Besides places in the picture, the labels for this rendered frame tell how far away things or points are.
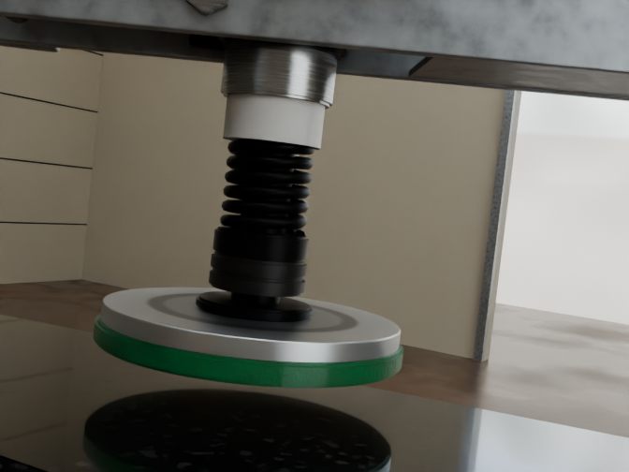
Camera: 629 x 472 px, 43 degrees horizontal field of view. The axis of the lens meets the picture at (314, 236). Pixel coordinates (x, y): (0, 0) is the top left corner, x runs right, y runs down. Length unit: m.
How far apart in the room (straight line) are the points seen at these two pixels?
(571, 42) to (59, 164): 6.61
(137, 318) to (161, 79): 6.43
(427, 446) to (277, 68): 0.26
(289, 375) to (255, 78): 0.20
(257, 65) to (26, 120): 6.29
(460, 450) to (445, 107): 5.15
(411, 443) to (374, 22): 0.27
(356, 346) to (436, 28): 0.21
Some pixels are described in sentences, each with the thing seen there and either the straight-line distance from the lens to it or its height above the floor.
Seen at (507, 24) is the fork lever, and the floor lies 1.11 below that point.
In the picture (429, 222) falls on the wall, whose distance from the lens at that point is 5.57.
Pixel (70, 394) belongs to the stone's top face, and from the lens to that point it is 0.54.
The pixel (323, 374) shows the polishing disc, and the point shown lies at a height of 0.88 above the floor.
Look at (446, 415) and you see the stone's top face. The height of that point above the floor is 0.84.
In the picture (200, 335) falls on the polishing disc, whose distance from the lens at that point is 0.48.
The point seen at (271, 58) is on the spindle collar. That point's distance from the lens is 0.54.
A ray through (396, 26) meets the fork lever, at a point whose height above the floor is 1.10.
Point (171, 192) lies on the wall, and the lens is 6.71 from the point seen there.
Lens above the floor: 0.99
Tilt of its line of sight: 3 degrees down
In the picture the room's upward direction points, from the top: 6 degrees clockwise
